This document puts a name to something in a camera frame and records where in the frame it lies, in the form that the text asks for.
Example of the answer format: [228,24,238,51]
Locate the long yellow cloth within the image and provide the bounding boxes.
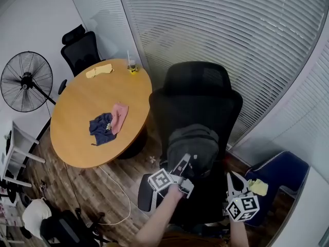
[85,63,115,79]

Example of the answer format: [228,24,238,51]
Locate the white desk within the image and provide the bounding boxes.
[267,164,329,247]

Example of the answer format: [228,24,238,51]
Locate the blue armchair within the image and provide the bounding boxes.
[242,150,310,227]

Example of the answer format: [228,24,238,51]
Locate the black mesh office chair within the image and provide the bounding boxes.
[57,24,104,96]

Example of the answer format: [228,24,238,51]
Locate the white cable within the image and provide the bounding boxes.
[98,164,132,226]

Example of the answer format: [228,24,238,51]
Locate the small white table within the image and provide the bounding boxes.
[0,119,47,188]

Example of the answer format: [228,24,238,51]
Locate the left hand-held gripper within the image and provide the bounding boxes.
[147,153,195,199]

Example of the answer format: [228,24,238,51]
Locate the grey window blinds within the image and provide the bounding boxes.
[66,0,329,162]

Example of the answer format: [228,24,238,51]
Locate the round wooden table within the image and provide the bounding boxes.
[49,58,153,169]

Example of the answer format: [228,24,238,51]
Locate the small yellow cloth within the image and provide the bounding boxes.
[247,179,269,197]

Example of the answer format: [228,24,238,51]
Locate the white printed boxes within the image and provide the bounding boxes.
[0,186,24,226]

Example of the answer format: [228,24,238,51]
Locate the black swivel chair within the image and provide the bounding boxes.
[39,208,119,247]

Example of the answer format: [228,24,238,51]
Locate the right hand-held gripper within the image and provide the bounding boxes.
[226,172,260,223]

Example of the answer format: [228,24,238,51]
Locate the black standing fan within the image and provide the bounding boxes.
[0,50,57,113]

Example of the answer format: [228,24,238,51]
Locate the pink cloth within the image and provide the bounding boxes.
[111,102,130,135]

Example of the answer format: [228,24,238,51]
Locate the grey backpack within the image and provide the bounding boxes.
[166,123,220,179]

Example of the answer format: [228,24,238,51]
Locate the clear cup with straw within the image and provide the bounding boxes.
[126,50,141,75]

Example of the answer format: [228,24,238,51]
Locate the dark blue cloth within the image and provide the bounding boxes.
[88,112,118,147]

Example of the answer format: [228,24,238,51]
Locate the black high-back office chair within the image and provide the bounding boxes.
[137,61,244,227]

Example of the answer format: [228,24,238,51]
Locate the person's left forearm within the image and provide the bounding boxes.
[134,187,185,247]

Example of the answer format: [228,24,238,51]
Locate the person's right forearm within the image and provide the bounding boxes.
[229,219,250,247]

